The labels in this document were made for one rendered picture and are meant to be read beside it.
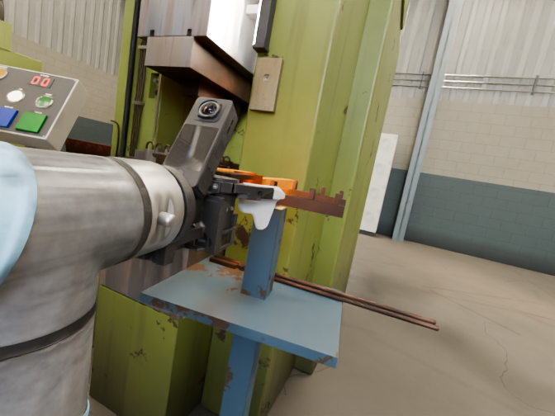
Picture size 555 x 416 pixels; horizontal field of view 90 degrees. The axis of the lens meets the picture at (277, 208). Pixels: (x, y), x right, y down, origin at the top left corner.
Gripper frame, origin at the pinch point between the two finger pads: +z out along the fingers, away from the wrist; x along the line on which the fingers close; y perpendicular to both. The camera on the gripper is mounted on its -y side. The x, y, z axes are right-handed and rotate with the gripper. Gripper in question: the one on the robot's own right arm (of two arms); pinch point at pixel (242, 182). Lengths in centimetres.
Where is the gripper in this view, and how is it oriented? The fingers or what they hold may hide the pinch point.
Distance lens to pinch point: 42.9
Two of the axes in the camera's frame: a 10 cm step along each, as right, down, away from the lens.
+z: 2.5, -0.8, 9.6
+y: -1.8, 9.7, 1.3
